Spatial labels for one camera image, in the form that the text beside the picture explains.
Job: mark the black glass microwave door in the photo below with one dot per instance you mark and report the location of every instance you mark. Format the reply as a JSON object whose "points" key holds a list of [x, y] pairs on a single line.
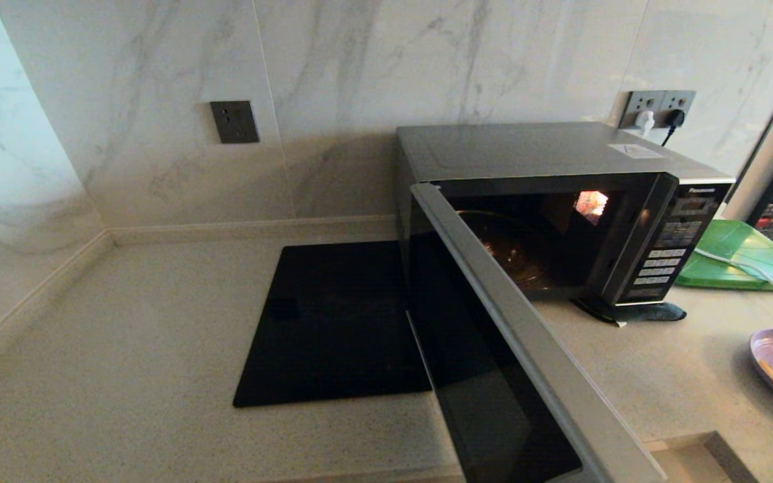
{"points": [[494, 376]]}

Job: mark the black glass induction cooktop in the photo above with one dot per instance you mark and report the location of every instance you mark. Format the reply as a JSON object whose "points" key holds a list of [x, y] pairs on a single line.
{"points": [[333, 322]]}

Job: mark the dark blue cloth pad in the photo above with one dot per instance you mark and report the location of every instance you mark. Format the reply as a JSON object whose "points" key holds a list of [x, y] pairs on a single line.
{"points": [[648, 313]]}

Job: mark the white power plug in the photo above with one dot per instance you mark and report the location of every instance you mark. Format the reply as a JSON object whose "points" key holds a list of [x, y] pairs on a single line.
{"points": [[645, 122]]}

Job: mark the grey socket with white plug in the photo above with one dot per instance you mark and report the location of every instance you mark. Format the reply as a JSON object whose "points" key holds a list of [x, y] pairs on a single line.
{"points": [[641, 100]]}

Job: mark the black power plug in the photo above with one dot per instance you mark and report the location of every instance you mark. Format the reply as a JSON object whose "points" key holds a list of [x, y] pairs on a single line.
{"points": [[674, 121]]}

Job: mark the grey socket with black plug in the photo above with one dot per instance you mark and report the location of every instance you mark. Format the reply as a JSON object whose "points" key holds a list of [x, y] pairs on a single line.
{"points": [[683, 100]]}

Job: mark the green plastic cutting board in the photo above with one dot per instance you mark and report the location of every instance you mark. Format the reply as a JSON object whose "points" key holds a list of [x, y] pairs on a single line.
{"points": [[729, 268]]}

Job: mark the single dark grey wall socket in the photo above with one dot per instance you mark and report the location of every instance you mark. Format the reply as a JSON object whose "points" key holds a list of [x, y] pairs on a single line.
{"points": [[234, 122]]}

